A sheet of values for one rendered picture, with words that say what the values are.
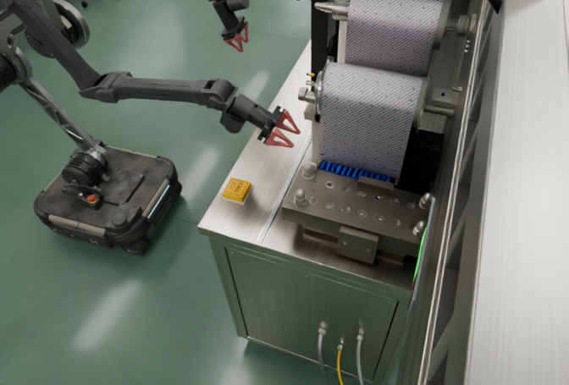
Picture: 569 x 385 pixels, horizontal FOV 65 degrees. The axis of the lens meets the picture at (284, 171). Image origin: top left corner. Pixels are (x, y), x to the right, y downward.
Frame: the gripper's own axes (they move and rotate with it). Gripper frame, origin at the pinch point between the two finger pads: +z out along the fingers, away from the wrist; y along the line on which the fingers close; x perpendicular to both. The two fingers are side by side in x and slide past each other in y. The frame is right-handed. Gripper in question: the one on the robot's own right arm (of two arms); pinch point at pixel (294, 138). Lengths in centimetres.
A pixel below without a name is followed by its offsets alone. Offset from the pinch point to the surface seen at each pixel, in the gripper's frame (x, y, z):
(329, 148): 4.4, 0.1, 9.7
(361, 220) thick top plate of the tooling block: 5.6, 17.3, 24.7
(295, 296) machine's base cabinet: -36, 25, 28
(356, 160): 5.9, 0.1, 17.6
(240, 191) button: -21.6, 10.9, -4.8
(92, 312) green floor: -140, 34, -31
